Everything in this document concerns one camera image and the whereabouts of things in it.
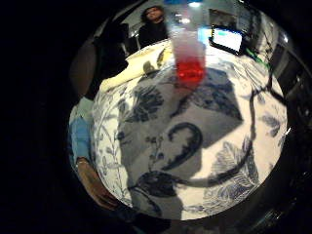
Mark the the person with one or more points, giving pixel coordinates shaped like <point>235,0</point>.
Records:
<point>85,105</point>

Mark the pale yellow cloth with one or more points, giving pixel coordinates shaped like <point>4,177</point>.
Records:
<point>130,72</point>

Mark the blue floral white tablecloth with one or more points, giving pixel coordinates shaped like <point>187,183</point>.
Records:
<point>224,130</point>

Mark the clear bottle with red liquid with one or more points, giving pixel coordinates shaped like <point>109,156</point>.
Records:
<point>190,70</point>

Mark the black tablet with lit screen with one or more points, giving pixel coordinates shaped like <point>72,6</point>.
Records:
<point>228,39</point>

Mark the round ceiling lamp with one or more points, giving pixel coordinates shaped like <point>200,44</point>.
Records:
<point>194,4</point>

